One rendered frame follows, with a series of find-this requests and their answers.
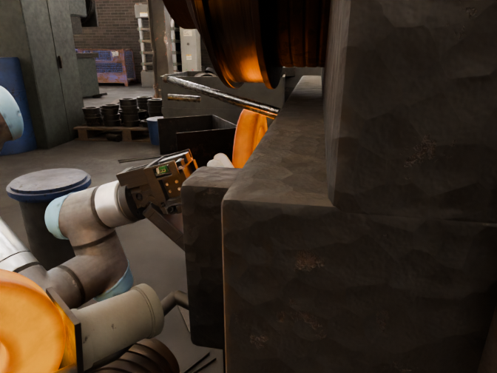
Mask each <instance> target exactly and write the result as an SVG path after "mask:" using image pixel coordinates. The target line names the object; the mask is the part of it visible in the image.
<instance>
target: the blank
mask: <svg viewBox="0 0 497 373"><path fill-rule="evenodd" d="M64 347H65V328H64V322H63V319H62V316H61V314H60V312H59V310H58V309H57V307H56V306H55V304H54V303H53V302H52V301H51V300H50V298H49V297H48V296H47V294H46V293H45V291H44V290H43V289H42V288H41V287H40V286H39V285H38V284H36V283H35V282H33V281H32V280H30V279H29V278H27V277H25V276H23V275H20V274H18V273H16V272H11V271H9V270H6V269H0V373H53V372H55V371H57V370H58V368H59V366H60V364H61V360H62V357H63V354H64Z"/></svg>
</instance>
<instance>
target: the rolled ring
mask: <svg viewBox="0 0 497 373"><path fill-rule="evenodd" d="M267 129H268V127H267V120H266V116H264V115H260V114H257V113H255V112H252V111H249V110H245V109H244V110H243V111H242V112H241V114H240V117H239V119H238V122H237V127H236V131H235V135H234V146H233V155H232V165H233V166H234V168H243V166H244V165H245V163H246V162H247V160H248V159H249V157H250V156H251V154H252V153H253V151H254V149H255V148H256V146H257V145H258V144H259V142H260V140H261V139H262V137H263V136H264V135H265V133H266V131H267Z"/></svg>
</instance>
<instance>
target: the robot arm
mask: <svg viewBox="0 0 497 373"><path fill-rule="evenodd" d="M23 131H24V122H23V118H22V115H21V112H20V109H19V107H18V105H17V103H16V101H15V99H14V98H13V97H12V96H11V94H10V93H9V92H8V91H7V90H6V89H5V88H3V87H2V86H0V152H1V150H2V147H3V145H4V142H5V141H14V140H15V139H17V138H20V137H21V136H22V134H23ZM178 154H179V155H178ZM158 162H159V163H160V164H158ZM207 166H208V167H230V168H234V166H233V165H232V163H231V161H230V160H229V158H228V157H227V156H226V155H225V154H223V153H218V154H216V155H215V156H214V159H213V160H210V161H209V162H208V163H207ZM197 168H198V166H197V163H196V160H195V159H193V157H192V154H191V152H190V149H185V150H183V151H180V152H176V153H172V154H170V155H165V156H162V157H161V158H159V159H158V160H155V161H153V162H152V163H150V164H145V165H143V166H139V167H130V168H126V169H125V170H124V171H123V172H120V173H118V174H117V175H116V177H117V179H118V181H114V182H111V183H108V184H104V185H101V186H96V187H93V188H90V189H85V190H82V191H79V192H71V193H70V194H68V195H65V196H62V197H60V198H56V199H55V200H53V201H52V202H51V203H50V204H49V205H48V207H47V209H46V212H45V216H44V219H45V224H46V226H47V229H48V230H49V232H51V233H52V234H53V235H54V237H56V238H59V239H66V240H70V243H71V245H72V248H73V251H74V253H75V257H74V258H72V259H70V260H68V261H66V262H64V263H63V264H61V265H59V266H56V267H54V268H52V269H51V270H49V271H47V270H46V269H45V268H44V267H43V266H42V265H41V264H40V263H39V262H38V261H37V259H36V258H35V257H34V256H33V254H32V253H31V252H30V251H29V249H28V248H27V247H26V246H25V245H24V244H23V243H22V242H21V241H20V239H19V238H18V237H17V236H16V234H15V233H14V232H13V231H12V229H11V228H10V227H9V226H8V225H7V224H6V223H5V222H4V221H3V219H2V218H1V217H0V269H6V270H9V271H11V272H16V273H18V274H20V275H23V276H25V277H27V278H29V279H30V280H32V281H33V282H35V283H36V284H38V285H39V286H40V287H41V288H42V289H43V290H44V291H45V293H46V288H49V287H52V288H53V289H54V290H55V291H56V293H57V294H58V295H59V296H60V298H61V299H62V300H63V302H65V303H66V305H67V306H68V307H69V309H77V308H78V307H79V306H82V305H84V304H85V303H86V302H88V301H89V300H91V299H93V298H94V300H95V301H97V302H101V301H103V300H106V299H109V298H112V297H115V296H117V295H120V294H123V293H124V292H128V291H129V290H130V289H131V287H132V285H133V282H134V280H133V276H132V273H131V270H130V268H129V261H128V259H126V256H125V254H124V250H123V248H122V246H121V242H120V240H119V238H118V235H117V232H116V231H115V227H118V226H123V225H127V224H133V223H135V222H136V221H139V220H143V219H145V218H147V219H148V220H150V221H151V222H152V223H153V224H154V225H156V227H157V228H159V230H160V231H162V232H163V233H164V234H165V235H166V236H167V237H169V238H170V239H171V240H172V241H173V242H175V243H176V244H177V245H178V246H179V247H180V248H181V249H182V250H183V251H185V248H184V237H183V216H182V205H181V194H180V188H181V187H182V184H183V182H184V181H185V180H186V179H187V178H188V177H189V176H190V175H191V174H192V173H193V172H194V171H195V170H196V169H197Z"/></svg>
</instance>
